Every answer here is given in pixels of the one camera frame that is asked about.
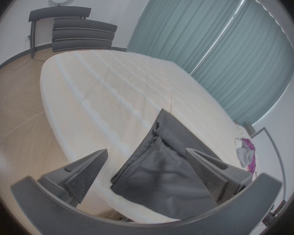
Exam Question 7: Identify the black T-shirt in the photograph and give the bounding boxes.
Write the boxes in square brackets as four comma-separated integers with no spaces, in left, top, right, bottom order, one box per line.
[110,108,223,220]

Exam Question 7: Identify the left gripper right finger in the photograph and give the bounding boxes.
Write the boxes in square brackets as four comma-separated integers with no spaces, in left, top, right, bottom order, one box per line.
[185,148,253,202]

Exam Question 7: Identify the black chest of drawers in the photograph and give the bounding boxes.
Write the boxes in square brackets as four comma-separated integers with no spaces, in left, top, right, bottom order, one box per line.
[28,6,118,58]

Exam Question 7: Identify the black cable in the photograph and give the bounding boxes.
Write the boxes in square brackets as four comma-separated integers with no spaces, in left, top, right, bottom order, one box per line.
[10,34,44,71]

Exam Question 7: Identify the grey bedside table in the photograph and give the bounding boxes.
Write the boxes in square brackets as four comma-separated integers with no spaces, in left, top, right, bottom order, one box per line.
[244,121,257,134]

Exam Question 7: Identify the white printed pillow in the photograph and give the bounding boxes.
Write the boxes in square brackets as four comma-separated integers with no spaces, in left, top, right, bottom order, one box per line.
[233,120,250,138]

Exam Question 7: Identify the bed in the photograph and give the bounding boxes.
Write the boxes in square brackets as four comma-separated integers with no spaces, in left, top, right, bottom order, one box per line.
[40,50,287,223]

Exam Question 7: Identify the purple satin garment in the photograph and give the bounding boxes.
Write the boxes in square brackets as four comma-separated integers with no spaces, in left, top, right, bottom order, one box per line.
[242,138,258,174]

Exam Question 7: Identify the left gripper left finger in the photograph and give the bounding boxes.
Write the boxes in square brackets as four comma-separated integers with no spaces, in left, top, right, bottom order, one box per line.
[40,149,109,204]

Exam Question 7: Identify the blue-green curtain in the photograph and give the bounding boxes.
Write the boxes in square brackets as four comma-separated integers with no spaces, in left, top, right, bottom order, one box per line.
[191,0,294,124]
[126,0,245,74]

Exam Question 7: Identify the grey knit garment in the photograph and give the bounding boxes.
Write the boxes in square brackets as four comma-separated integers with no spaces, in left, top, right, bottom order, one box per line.
[236,143,255,167]

